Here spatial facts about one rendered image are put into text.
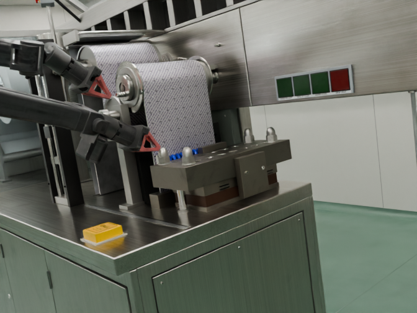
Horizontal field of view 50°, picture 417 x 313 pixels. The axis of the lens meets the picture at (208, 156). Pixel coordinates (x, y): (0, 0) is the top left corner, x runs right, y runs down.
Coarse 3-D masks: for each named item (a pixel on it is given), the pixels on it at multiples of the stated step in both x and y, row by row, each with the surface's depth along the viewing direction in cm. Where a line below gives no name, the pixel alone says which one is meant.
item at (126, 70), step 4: (200, 64) 141; (124, 68) 128; (128, 68) 126; (204, 68) 141; (120, 72) 130; (124, 72) 128; (128, 72) 127; (132, 72) 125; (132, 76) 126; (136, 76) 125; (136, 80) 125; (136, 84) 125; (136, 88) 125; (136, 92) 126; (136, 96) 126; (132, 100) 128; (136, 100) 127; (128, 104) 130; (132, 104) 129
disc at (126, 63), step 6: (120, 66) 130; (126, 66) 128; (132, 66) 125; (138, 72) 124; (138, 78) 124; (138, 84) 125; (120, 102) 134; (138, 102) 127; (132, 108) 130; (138, 108) 127
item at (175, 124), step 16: (192, 96) 136; (160, 112) 129; (176, 112) 133; (192, 112) 136; (208, 112) 140; (160, 128) 129; (176, 128) 133; (192, 128) 136; (208, 128) 141; (160, 144) 129; (176, 144) 133; (192, 144) 137; (208, 144) 141
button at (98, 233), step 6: (108, 222) 111; (90, 228) 108; (96, 228) 107; (102, 228) 106; (108, 228) 106; (114, 228) 105; (120, 228) 106; (84, 234) 107; (90, 234) 104; (96, 234) 103; (102, 234) 103; (108, 234) 104; (114, 234) 105; (120, 234) 106; (90, 240) 105; (96, 240) 103; (102, 240) 103
